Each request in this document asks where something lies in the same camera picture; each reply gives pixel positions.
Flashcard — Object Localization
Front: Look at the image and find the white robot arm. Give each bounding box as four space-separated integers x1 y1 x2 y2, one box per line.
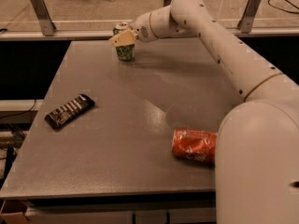
110 0 299 224

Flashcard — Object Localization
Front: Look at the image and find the left metal bracket post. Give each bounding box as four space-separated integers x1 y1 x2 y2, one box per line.
30 0 56 36

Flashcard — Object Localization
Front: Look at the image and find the green soda can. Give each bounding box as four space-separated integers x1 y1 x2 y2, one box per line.
113 22 135 62

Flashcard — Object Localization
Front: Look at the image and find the right metal bracket post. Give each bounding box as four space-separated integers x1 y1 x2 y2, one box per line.
237 0 262 34

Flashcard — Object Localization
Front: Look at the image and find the dark chocolate rxbar wrapper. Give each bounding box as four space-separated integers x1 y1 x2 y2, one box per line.
45 94 95 130

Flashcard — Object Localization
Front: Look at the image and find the crushed orange soda can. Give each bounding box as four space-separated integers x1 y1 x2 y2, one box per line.
172 128 217 163

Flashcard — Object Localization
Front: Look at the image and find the cardboard box corner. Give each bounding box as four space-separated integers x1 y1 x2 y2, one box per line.
0 201 29 224

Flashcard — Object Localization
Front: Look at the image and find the black cable at left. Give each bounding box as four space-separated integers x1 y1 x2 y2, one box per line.
0 99 38 120

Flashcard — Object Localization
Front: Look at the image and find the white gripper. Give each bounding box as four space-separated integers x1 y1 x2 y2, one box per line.
109 12 153 48

